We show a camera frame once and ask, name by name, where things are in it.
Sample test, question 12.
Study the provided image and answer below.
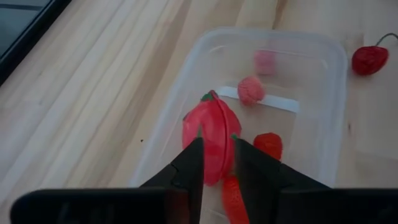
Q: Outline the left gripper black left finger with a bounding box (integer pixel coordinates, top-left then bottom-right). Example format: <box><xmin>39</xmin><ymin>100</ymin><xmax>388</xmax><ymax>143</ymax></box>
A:
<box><xmin>10</xmin><ymin>136</ymin><xmax>205</xmax><ymax>224</ymax></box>

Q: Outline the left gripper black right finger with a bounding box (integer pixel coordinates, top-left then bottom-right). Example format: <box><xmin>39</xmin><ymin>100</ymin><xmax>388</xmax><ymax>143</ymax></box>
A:
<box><xmin>233</xmin><ymin>138</ymin><xmax>398</xmax><ymax>224</ymax></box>

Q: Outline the red strawberry toy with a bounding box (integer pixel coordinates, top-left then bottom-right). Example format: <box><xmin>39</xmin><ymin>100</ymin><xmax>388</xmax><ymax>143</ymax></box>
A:
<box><xmin>221</xmin><ymin>175</ymin><xmax>251</xmax><ymax>224</ymax></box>

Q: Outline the small red berry toy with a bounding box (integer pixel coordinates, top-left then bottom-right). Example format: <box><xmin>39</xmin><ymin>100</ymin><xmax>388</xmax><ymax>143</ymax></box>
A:
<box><xmin>253</xmin><ymin>133</ymin><xmax>283</xmax><ymax>161</ymax></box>

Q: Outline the clear plastic tupperware container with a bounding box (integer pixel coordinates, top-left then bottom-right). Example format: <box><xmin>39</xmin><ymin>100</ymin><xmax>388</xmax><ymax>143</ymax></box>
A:
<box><xmin>129</xmin><ymin>27</ymin><xmax>348</xmax><ymax>224</ymax></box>

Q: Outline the large red dragon fruit toy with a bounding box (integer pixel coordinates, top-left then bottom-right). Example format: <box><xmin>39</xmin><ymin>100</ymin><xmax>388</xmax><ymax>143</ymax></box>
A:
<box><xmin>182</xmin><ymin>90</ymin><xmax>243</xmax><ymax>187</ymax></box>

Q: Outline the pink raspberry toy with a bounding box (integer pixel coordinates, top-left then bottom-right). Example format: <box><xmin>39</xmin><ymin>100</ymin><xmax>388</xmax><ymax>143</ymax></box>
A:
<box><xmin>237</xmin><ymin>75</ymin><xmax>266</xmax><ymax>106</ymax></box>

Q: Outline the small pink fruit toy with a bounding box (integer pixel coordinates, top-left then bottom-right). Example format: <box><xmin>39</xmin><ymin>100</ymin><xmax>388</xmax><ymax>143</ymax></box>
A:
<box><xmin>253</xmin><ymin>49</ymin><xmax>277</xmax><ymax>75</ymax></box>

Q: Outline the red cherry toy with stem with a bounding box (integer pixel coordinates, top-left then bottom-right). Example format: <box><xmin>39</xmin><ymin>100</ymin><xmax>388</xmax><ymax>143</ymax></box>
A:
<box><xmin>351</xmin><ymin>32</ymin><xmax>398</xmax><ymax>77</ymax></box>

